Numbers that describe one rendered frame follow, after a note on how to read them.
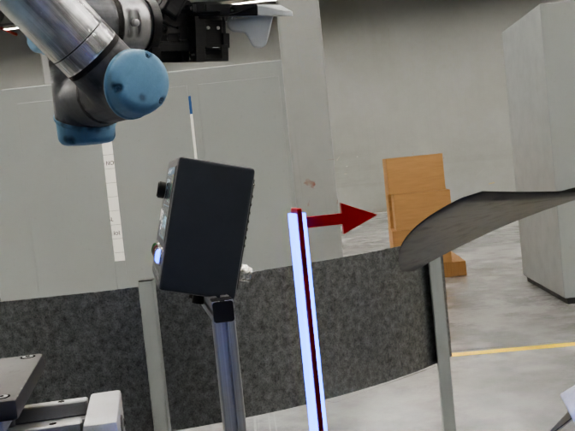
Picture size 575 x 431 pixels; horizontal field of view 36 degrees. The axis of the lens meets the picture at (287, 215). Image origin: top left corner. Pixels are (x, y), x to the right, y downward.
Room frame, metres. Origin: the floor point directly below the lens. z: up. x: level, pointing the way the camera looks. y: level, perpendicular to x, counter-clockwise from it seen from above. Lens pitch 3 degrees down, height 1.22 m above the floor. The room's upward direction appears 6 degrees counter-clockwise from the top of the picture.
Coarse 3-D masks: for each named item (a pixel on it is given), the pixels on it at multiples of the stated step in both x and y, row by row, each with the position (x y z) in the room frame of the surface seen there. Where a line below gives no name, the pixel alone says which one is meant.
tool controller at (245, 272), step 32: (192, 160) 1.22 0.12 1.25; (160, 192) 1.42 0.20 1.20; (192, 192) 1.22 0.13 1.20; (224, 192) 1.23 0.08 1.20; (192, 224) 1.22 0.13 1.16; (224, 224) 1.23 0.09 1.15; (192, 256) 1.22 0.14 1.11; (224, 256) 1.23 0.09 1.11; (160, 288) 1.21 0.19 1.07; (192, 288) 1.22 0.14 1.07; (224, 288) 1.23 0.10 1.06
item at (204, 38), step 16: (144, 0) 1.19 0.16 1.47; (160, 16) 1.18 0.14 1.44; (192, 16) 1.21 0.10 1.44; (208, 16) 1.22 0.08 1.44; (160, 32) 1.18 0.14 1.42; (176, 32) 1.21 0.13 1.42; (192, 32) 1.22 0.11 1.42; (208, 32) 1.23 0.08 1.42; (224, 32) 1.24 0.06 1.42; (160, 48) 1.20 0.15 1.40; (176, 48) 1.21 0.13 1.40; (192, 48) 1.22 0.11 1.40; (208, 48) 1.23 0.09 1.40; (224, 48) 1.24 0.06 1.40
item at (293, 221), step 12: (288, 216) 0.67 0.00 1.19; (300, 264) 0.66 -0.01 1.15; (300, 276) 0.66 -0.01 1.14; (300, 288) 0.66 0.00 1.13; (300, 300) 0.66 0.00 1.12; (300, 312) 0.66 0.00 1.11; (300, 324) 0.67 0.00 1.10; (300, 336) 0.67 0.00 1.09; (312, 384) 0.66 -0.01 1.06; (312, 396) 0.66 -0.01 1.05; (312, 408) 0.66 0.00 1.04; (312, 420) 0.66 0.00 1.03
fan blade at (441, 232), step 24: (480, 192) 0.59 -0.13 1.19; (504, 192) 0.60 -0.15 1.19; (528, 192) 0.61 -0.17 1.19; (552, 192) 0.62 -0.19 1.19; (432, 216) 0.64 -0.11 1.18; (456, 216) 0.65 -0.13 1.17; (480, 216) 0.67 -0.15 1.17; (504, 216) 0.72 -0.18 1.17; (408, 240) 0.70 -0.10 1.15; (432, 240) 0.73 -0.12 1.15; (456, 240) 0.77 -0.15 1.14; (408, 264) 0.78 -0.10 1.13
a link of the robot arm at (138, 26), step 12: (120, 0) 1.15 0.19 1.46; (132, 0) 1.16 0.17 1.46; (132, 12) 1.15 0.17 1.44; (144, 12) 1.16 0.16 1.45; (132, 24) 1.15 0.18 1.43; (144, 24) 1.16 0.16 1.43; (132, 36) 1.16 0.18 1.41; (144, 36) 1.17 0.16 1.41; (132, 48) 1.17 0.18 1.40; (144, 48) 1.18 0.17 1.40
